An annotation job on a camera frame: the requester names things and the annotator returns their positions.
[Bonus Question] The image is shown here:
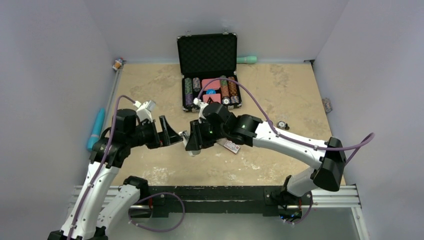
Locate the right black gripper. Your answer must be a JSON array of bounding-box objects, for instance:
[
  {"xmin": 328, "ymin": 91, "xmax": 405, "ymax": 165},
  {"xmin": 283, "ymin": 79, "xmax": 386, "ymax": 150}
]
[{"xmin": 187, "ymin": 118, "xmax": 228, "ymax": 150}]

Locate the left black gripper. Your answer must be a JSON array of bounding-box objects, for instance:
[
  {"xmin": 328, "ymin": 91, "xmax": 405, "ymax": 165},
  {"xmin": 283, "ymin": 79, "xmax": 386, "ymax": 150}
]
[{"xmin": 126, "ymin": 115, "xmax": 183, "ymax": 149}]

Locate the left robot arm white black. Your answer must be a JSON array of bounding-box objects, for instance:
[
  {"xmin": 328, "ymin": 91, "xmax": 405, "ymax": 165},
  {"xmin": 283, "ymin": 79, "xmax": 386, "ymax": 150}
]
[{"xmin": 48, "ymin": 106, "xmax": 183, "ymax": 240}]

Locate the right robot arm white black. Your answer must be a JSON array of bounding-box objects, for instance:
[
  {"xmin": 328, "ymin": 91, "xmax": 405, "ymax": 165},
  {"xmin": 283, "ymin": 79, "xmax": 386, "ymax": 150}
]
[{"xmin": 179, "ymin": 102, "xmax": 346, "ymax": 204}]

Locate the red white staple box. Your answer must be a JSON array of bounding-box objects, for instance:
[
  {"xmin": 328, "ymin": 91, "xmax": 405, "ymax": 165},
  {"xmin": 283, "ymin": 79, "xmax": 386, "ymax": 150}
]
[{"xmin": 217, "ymin": 138, "xmax": 240, "ymax": 155}]

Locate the blue cylinder tool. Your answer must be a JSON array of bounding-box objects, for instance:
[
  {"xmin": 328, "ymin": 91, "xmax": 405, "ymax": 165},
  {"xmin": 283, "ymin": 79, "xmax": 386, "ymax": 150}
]
[{"xmin": 86, "ymin": 108, "xmax": 106, "ymax": 152}]

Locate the black poker chip case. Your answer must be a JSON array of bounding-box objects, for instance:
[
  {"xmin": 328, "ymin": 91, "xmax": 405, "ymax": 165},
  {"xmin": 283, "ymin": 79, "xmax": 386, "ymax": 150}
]
[{"xmin": 176, "ymin": 32, "xmax": 239, "ymax": 112}]

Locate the grey poker chip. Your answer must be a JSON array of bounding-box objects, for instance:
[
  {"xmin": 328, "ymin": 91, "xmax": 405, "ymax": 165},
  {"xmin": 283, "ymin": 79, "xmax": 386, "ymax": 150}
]
[{"xmin": 277, "ymin": 121, "xmax": 290, "ymax": 130}]

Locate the small orange bottle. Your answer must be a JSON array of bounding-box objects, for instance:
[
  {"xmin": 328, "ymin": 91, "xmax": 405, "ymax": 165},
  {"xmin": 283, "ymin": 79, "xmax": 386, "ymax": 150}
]
[{"xmin": 112, "ymin": 57, "xmax": 125, "ymax": 71}]

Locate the mint green flashlight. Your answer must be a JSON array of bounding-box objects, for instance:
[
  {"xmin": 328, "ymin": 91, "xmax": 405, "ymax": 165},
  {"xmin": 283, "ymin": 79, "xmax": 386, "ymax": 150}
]
[{"xmin": 236, "ymin": 56, "xmax": 258, "ymax": 65}]

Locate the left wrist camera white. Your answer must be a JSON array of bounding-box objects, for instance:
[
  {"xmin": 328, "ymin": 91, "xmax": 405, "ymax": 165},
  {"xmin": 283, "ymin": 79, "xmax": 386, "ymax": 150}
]
[{"xmin": 132, "ymin": 100, "xmax": 156, "ymax": 123}]

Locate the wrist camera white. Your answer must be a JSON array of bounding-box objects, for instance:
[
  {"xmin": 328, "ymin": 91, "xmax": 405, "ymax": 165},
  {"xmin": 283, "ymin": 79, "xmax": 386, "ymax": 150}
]
[
  {"xmin": 193, "ymin": 97, "xmax": 209, "ymax": 119},
  {"xmin": 132, "ymin": 100, "xmax": 156, "ymax": 123}
]

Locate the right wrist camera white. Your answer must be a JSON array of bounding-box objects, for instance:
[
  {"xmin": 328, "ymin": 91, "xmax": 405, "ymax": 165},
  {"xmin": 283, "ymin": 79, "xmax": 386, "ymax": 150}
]
[{"xmin": 193, "ymin": 97, "xmax": 209, "ymax": 119}]

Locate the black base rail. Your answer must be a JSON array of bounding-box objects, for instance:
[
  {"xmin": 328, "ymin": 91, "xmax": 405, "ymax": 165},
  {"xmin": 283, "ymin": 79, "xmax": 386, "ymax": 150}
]
[{"xmin": 71, "ymin": 184, "xmax": 362, "ymax": 220}]

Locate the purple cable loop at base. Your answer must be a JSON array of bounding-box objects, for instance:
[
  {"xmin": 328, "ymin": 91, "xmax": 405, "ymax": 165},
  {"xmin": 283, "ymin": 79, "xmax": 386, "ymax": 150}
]
[{"xmin": 128, "ymin": 192, "xmax": 186, "ymax": 233}]

